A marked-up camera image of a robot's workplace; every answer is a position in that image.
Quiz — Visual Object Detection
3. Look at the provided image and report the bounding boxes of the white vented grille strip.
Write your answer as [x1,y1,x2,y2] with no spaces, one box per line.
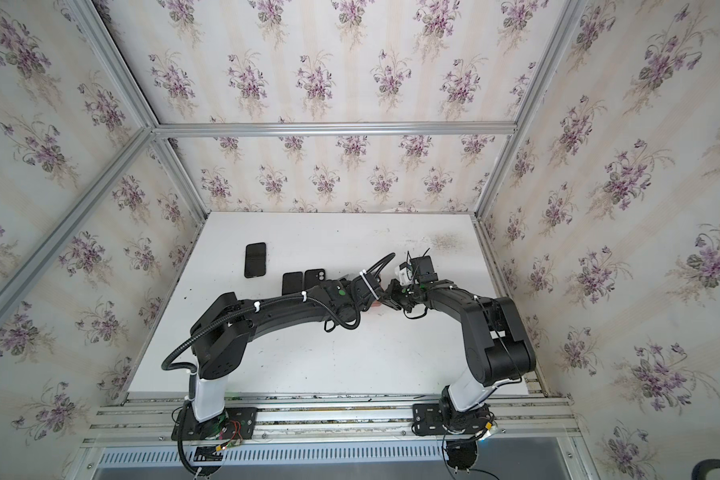
[98,440,443,469]

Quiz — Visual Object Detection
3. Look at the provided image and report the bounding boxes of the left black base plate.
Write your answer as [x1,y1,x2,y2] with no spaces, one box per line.
[171,407,258,442]

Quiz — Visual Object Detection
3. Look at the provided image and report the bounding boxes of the aluminium frame cage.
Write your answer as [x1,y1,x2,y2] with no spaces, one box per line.
[0,1,587,327]

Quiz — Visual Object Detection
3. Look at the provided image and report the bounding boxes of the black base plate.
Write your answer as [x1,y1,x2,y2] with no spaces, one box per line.
[171,407,258,442]
[411,403,495,437]

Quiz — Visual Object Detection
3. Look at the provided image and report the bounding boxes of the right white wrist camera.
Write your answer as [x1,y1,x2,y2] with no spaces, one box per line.
[396,262,413,286]

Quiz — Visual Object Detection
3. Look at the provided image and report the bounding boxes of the aluminium rail base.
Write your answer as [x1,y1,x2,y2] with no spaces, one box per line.
[82,394,583,447]

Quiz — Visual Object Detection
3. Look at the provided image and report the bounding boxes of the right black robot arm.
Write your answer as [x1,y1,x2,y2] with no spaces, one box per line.
[382,255,537,413]

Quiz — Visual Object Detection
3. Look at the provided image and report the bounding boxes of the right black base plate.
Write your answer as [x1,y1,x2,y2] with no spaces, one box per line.
[411,403,495,437]

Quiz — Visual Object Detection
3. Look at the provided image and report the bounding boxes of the left corrugated black cable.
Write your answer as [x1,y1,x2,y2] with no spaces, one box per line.
[160,251,397,373]

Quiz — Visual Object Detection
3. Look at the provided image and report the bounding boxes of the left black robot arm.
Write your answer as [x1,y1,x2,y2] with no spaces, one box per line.
[186,270,384,423]

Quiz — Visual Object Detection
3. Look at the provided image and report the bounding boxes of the black phone case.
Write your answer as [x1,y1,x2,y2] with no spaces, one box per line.
[303,268,326,290]

